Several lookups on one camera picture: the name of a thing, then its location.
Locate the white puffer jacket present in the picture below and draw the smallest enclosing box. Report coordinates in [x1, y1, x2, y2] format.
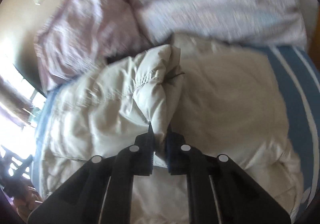
[39, 33, 312, 224]

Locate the dark chair by window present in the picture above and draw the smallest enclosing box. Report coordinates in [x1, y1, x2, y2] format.
[1, 151, 33, 200]

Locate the pink crinkled pillow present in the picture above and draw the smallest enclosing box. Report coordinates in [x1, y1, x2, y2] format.
[34, 0, 150, 92]

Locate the blue white striped bedsheet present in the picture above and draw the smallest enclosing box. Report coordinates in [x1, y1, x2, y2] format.
[32, 44, 320, 217]

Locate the pale floral quilt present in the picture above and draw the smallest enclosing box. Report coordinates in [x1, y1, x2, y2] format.
[131, 0, 307, 46]

